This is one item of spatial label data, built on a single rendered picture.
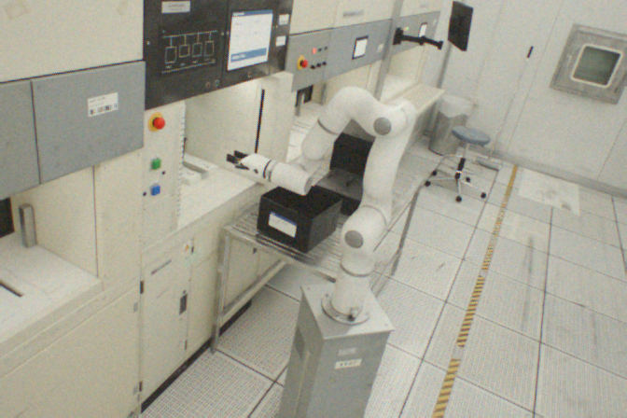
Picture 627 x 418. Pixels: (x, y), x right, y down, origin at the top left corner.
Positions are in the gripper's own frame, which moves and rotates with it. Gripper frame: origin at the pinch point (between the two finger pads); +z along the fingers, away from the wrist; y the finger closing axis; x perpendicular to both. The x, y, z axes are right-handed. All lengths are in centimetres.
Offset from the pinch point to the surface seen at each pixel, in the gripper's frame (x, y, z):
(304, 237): -35.1, 19.8, -25.9
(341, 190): -33, 67, -22
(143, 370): -93, -32, 14
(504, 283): -119, 186, -118
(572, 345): -119, 146, -165
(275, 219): -33.3, 21.1, -10.5
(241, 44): 37.2, 17.3, 13.2
